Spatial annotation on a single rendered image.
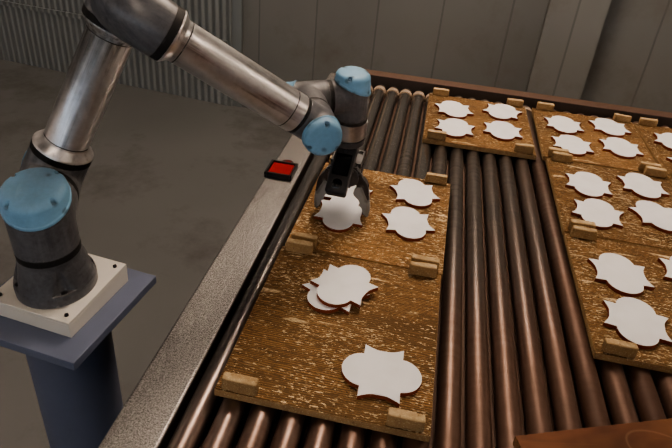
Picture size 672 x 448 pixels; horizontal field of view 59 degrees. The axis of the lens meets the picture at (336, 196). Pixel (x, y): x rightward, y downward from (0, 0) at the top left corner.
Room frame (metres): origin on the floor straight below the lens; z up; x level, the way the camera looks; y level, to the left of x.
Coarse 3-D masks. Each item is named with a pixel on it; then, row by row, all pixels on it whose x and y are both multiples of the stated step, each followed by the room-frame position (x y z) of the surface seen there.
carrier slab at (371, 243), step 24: (312, 192) 1.29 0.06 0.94; (384, 192) 1.32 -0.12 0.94; (312, 216) 1.18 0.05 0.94; (432, 216) 1.23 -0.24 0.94; (336, 240) 1.09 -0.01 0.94; (360, 240) 1.10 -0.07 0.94; (384, 240) 1.11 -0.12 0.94; (432, 240) 1.13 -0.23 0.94; (384, 264) 1.02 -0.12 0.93; (408, 264) 1.03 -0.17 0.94
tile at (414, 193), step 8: (400, 184) 1.36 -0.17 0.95; (408, 184) 1.36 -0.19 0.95; (416, 184) 1.37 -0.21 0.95; (400, 192) 1.32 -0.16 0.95; (408, 192) 1.32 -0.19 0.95; (416, 192) 1.32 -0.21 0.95; (424, 192) 1.33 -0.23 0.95; (432, 192) 1.33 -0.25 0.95; (400, 200) 1.28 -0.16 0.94; (408, 200) 1.28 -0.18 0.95; (416, 200) 1.28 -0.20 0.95; (424, 200) 1.29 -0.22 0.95; (432, 200) 1.30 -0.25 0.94; (416, 208) 1.26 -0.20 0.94; (424, 208) 1.26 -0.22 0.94
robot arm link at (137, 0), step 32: (96, 0) 0.92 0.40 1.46; (128, 0) 0.90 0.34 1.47; (160, 0) 0.92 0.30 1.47; (128, 32) 0.90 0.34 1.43; (160, 32) 0.90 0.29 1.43; (192, 32) 0.93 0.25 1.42; (192, 64) 0.92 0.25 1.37; (224, 64) 0.94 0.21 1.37; (256, 64) 0.99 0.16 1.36; (256, 96) 0.95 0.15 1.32; (288, 96) 0.98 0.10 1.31; (288, 128) 0.98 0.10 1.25; (320, 128) 0.97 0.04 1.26
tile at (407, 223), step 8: (400, 208) 1.24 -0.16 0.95; (408, 208) 1.24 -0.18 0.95; (384, 216) 1.20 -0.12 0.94; (392, 216) 1.20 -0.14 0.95; (400, 216) 1.20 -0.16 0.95; (408, 216) 1.20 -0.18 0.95; (416, 216) 1.21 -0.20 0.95; (424, 216) 1.21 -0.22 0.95; (392, 224) 1.16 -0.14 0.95; (400, 224) 1.16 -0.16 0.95; (408, 224) 1.17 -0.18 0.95; (416, 224) 1.17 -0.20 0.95; (424, 224) 1.17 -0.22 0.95; (392, 232) 1.14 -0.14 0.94; (400, 232) 1.13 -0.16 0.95; (408, 232) 1.13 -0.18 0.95; (416, 232) 1.14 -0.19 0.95; (424, 232) 1.14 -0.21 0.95; (432, 232) 1.15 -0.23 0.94; (408, 240) 1.11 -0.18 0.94; (416, 240) 1.11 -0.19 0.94
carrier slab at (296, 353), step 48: (288, 288) 0.91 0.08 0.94; (384, 288) 0.94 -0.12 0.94; (432, 288) 0.95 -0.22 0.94; (240, 336) 0.76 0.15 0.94; (288, 336) 0.78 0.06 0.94; (336, 336) 0.79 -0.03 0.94; (384, 336) 0.80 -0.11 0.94; (432, 336) 0.81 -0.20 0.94; (288, 384) 0.67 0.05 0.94; (336, 384) 0.68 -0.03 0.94; (432, 384) 0.70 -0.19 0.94; (384, 432) 0.60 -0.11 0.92
